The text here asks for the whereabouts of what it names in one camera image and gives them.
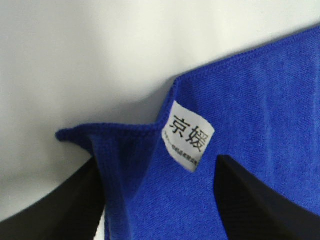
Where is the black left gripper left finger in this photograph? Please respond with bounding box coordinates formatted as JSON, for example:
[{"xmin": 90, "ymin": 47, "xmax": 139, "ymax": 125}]
[{"xmin": 0, "ymin": 158, "xmax": 105, "ymax": 240}]

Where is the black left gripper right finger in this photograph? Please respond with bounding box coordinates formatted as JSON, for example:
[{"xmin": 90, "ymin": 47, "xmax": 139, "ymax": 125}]
[{"xmin": 214, "ymin": 155, "xmax": 320, "ymax": 240}]

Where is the blue towel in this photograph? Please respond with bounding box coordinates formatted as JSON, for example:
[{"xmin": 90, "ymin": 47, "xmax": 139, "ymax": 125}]
[{"xmin": 56, "ymin": 26, "xmax": 320, "ymax": 240}]

